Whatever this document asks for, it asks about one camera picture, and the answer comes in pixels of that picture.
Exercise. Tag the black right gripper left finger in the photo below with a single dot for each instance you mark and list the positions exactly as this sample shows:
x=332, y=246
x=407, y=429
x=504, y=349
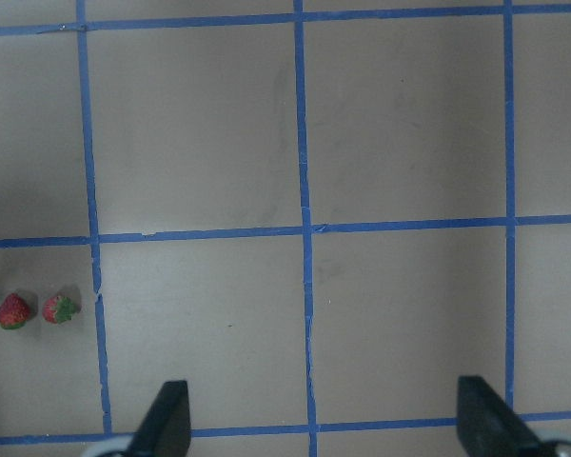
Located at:
x=166, y=428

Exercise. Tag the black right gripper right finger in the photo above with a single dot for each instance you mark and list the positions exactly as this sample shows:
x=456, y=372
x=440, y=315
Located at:
x=487, y=426

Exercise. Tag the red strawberry leafy side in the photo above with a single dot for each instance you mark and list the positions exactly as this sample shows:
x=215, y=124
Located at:
x=59, y=309

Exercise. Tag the red strawberry pointed top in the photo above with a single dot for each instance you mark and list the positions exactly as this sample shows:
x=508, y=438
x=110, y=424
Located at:
x=14, y=312

